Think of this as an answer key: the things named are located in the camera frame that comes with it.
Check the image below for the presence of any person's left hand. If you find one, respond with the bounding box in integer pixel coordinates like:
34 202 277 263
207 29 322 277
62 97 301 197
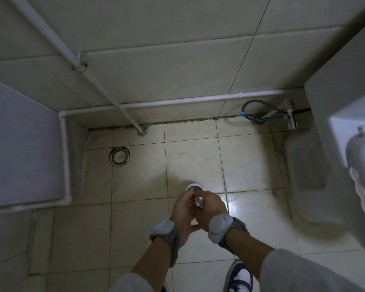
170 193 203 241

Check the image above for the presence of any person's right hand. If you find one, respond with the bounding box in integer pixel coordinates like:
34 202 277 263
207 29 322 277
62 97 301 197
194 190 231 233

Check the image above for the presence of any white blue round bottle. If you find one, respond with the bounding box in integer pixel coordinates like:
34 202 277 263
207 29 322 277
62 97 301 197
185 182 205 194

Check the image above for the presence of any person's left forearm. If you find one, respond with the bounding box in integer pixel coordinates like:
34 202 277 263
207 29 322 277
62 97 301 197
130 236 171 284

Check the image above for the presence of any person's right forearm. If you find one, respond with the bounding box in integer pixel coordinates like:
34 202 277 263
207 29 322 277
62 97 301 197
223 229 275 281

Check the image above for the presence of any blue white sneaker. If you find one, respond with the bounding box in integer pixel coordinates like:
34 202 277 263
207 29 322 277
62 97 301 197
223 260 254 292

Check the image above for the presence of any grey sweater sleeve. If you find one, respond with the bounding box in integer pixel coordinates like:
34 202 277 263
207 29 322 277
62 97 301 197
259 248 365 292
108 272 155 292

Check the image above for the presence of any round metal floor drain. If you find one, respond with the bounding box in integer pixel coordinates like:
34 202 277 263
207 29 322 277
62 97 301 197
109 147 131 165

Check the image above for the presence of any long bent white pipe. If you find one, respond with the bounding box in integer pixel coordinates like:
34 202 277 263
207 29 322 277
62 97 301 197
0 89 294 217

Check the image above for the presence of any white angle valve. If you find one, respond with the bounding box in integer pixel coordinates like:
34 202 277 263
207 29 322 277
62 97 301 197
285 108 299 130

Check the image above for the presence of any white toilet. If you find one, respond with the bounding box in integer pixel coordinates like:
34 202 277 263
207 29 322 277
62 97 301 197
284 114 365 259

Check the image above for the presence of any white pipe clamp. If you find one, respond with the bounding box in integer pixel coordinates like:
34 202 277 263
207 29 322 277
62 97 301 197
72 52 89 72

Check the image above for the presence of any grey panel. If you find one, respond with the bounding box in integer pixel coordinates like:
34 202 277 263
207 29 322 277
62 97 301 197
0 76 65 210

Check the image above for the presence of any white wrist tracker grey strap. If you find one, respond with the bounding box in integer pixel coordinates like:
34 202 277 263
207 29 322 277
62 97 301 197
149 218 182 268
208 214 250 256

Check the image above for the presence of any grey braided flexible hose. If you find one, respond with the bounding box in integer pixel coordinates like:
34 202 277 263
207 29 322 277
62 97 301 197
241 100 292 125

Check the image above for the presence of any straight white wall pipe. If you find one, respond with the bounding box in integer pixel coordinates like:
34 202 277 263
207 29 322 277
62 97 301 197
8 0 148 137

